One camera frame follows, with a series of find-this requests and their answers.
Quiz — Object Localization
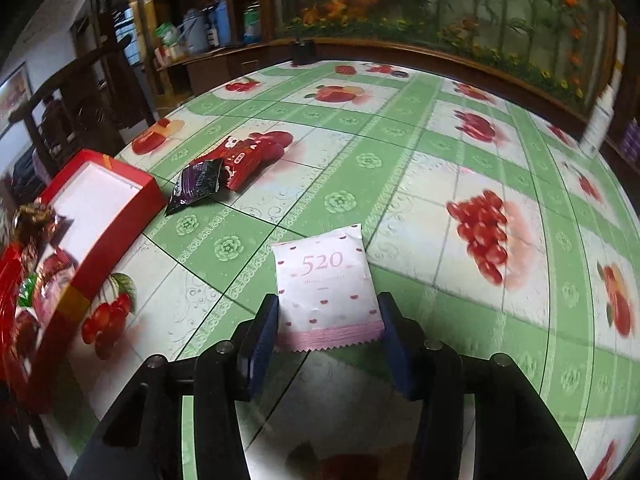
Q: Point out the white dotted snack packet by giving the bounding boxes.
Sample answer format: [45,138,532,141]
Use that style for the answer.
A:
[271,223,384,352]

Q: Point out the dark purple plum packet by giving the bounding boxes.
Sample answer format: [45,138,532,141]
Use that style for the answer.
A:
[165,158,224,216]

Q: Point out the long red snack packet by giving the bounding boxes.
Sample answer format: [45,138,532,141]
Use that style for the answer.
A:
[190,130,293,192]

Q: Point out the red gift box tray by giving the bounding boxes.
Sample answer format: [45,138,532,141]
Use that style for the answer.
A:
[14,150,166,413]

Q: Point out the large red foil bag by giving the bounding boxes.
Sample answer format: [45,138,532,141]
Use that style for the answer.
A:
[1,202,76,394]

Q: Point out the green fruit-pattern tablecloth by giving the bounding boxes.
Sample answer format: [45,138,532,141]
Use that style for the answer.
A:
[43,62,639,479]

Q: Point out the dark wooden chair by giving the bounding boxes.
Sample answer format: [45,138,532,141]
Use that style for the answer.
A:
[9,35,155,178]

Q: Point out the purple bottles on shelf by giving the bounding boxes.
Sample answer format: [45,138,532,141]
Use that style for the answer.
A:
[620,118,640,164]

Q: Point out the white spray bottle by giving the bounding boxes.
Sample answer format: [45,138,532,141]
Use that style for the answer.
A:
[579,84,615,158]

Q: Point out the green-label plastic bottle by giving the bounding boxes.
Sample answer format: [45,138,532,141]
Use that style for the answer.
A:
[243,2,262,44]

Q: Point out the blue thermos jug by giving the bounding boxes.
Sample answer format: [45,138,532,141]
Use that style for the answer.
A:
[207,0,231,48]

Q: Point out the grey thermos jug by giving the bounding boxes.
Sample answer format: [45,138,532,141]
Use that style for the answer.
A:
[181,9,209,55]

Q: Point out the floral glass partition panel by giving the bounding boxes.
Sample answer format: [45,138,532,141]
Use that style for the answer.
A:
[273,0,620,113]

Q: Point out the framed wall painting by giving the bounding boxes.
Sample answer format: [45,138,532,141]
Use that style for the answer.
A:
[0,63,32,134]

